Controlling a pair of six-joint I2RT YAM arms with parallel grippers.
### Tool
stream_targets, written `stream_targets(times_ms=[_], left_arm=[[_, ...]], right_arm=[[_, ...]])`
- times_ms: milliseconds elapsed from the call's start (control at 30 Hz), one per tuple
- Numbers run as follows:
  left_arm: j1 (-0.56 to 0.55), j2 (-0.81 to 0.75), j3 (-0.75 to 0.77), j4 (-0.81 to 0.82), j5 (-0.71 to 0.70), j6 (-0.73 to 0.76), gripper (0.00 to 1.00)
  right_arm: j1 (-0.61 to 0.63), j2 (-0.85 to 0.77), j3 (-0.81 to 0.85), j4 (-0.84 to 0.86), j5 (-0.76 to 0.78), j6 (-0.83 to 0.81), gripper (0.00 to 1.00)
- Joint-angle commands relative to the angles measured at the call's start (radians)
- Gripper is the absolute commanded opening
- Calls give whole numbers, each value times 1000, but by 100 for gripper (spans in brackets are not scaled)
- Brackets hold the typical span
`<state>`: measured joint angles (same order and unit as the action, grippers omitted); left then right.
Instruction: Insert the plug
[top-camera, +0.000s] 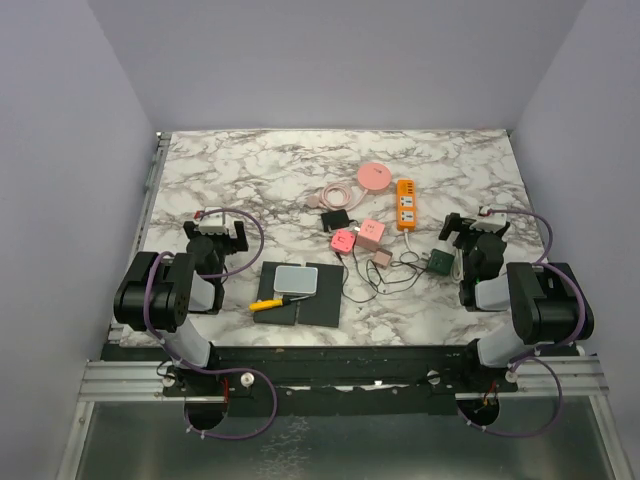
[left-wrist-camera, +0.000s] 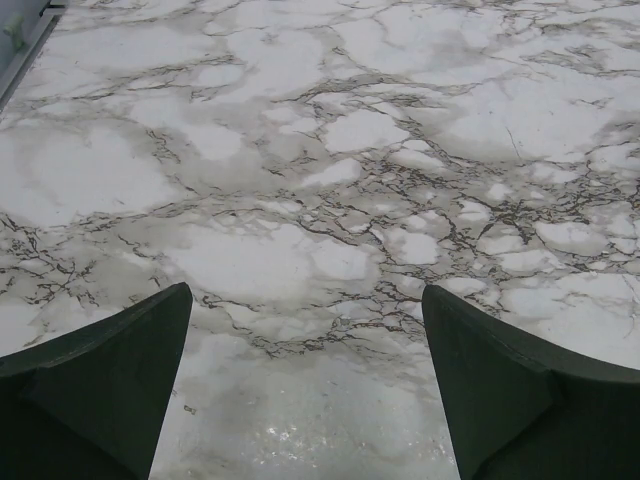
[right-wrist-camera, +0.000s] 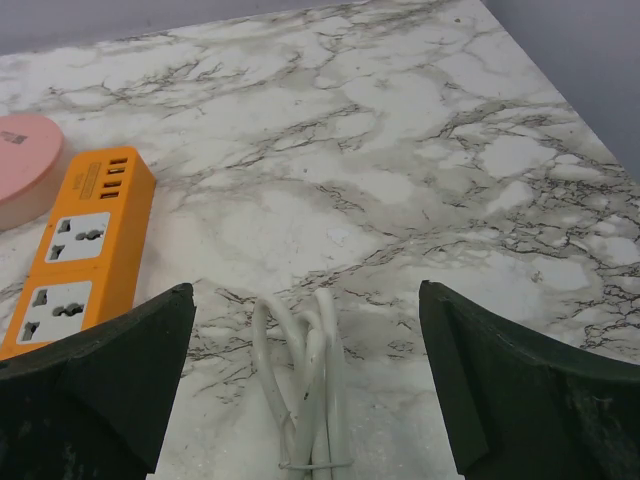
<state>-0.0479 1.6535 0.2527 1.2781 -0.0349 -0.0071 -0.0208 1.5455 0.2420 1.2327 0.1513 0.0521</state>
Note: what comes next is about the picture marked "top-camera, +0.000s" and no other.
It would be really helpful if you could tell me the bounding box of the orange power strip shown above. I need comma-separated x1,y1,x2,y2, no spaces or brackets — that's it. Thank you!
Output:
396,179,417,232

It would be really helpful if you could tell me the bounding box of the pink cube socket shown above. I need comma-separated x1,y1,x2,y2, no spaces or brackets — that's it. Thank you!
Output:
355,218,385,252

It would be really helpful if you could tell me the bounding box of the pink hub cable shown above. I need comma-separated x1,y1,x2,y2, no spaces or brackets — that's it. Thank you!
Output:
307,180,369,212

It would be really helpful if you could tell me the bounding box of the pink round power hub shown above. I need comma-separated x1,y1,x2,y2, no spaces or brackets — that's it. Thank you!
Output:
356,162,392,193

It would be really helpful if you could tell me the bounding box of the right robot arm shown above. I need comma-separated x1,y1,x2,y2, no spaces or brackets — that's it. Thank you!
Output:
439,207,595,391

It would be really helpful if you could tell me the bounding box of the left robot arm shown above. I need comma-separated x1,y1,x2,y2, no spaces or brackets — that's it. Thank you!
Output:
113,214,249,395

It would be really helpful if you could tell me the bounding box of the green cube socket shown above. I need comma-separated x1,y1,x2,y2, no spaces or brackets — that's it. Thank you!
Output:
423,249,455,276

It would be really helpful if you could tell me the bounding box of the grey white rectangular box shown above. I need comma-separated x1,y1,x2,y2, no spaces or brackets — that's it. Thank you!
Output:
273,265,318,295

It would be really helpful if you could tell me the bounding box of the dusty pink small charger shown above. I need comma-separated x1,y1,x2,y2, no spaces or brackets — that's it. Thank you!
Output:
372,248,393,269

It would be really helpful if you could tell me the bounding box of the black power adapter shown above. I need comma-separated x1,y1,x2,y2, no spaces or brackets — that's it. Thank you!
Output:
320,209,351,232

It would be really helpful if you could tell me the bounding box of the coral pink square charger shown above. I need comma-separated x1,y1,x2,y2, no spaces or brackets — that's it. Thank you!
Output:
330,229,356,255

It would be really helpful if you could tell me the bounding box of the black foam mat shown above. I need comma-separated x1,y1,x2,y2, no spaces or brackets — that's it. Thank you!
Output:
252,261,344,328

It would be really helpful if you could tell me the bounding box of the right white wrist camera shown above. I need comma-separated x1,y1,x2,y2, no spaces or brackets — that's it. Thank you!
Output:
471,206,509,233

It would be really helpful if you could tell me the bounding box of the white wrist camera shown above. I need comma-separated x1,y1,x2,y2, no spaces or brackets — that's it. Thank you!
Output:
471,206,509,233
194,207,229,235

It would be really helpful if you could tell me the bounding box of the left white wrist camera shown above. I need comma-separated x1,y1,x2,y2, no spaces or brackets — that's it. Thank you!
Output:
194,207,229,235

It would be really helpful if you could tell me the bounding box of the white power strip cable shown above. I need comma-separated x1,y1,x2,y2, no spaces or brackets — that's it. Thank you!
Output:
402,229,464,285

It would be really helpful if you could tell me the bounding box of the thin black cable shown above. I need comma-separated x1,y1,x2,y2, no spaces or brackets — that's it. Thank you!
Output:
335,249,432,304

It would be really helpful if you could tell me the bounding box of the black mounting base rail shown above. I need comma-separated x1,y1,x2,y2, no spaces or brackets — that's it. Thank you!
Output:
95,344,590,421

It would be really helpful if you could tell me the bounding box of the aluminium frame rail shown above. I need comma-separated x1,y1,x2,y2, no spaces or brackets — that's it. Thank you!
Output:
59,347,633,479

